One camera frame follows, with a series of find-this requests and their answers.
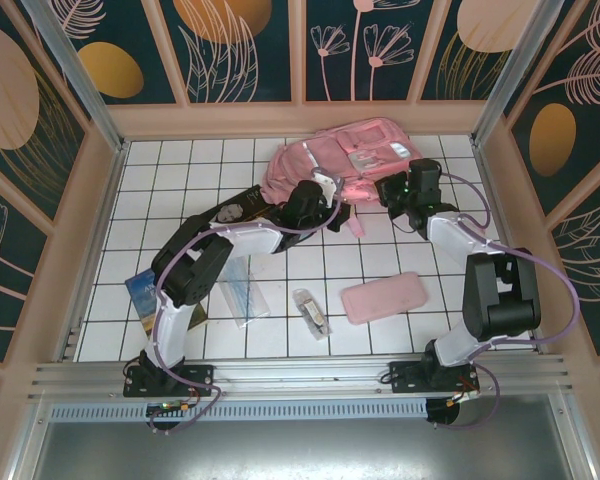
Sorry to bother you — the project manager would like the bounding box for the pink backpack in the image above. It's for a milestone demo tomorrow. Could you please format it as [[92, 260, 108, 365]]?
[[260, 117, 424, 239]]

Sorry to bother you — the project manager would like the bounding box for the black book with face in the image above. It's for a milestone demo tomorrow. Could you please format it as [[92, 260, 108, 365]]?
[[199, 183, 274, 229]]

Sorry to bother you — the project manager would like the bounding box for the small clear stationery packet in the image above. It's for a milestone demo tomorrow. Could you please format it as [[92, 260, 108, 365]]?
[[292, 288, 333, 343]]

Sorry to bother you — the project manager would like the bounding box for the clear bag of blue pens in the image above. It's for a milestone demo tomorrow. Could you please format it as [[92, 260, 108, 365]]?
[[218, 259, 272, 330]]

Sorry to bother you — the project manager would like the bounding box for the pink pencil case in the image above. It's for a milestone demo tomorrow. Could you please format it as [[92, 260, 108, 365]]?
[[340, 271, 430, 326]]

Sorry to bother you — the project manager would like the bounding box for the blue landscape book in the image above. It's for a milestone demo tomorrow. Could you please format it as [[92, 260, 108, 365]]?
[[124, 269, 209, 331]]

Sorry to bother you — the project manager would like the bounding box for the small connector board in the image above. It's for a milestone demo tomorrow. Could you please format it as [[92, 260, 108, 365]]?
[[447, 387, 481, 407], [147, 399, 194, 416]]

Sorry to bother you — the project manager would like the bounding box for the grey metal sheet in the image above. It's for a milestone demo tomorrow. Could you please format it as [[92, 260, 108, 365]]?
[[9, 394, 599, 480]]

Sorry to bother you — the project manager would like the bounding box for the aluminium corner post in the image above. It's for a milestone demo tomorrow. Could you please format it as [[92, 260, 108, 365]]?
[[22, 0, 130, 154], [472, 0, 566, 146]]

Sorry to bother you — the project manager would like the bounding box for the aluminium mounting rail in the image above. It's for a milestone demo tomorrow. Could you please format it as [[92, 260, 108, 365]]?
[[27, 353, 579, 404]]

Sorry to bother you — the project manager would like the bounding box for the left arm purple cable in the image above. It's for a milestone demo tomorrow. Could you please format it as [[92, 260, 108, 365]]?
[[147, 197, 354, 436]]

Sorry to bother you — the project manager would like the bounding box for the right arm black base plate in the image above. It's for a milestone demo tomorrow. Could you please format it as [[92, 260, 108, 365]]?
[[388, 359, 481, 396]]

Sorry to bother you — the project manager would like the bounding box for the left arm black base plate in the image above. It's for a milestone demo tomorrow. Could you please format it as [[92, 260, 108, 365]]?
[[123, 363, 216, 399]]

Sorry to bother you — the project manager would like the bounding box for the grey slotted cable duct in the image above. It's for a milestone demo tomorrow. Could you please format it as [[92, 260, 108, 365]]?
[[49, 402, 429, 422]]

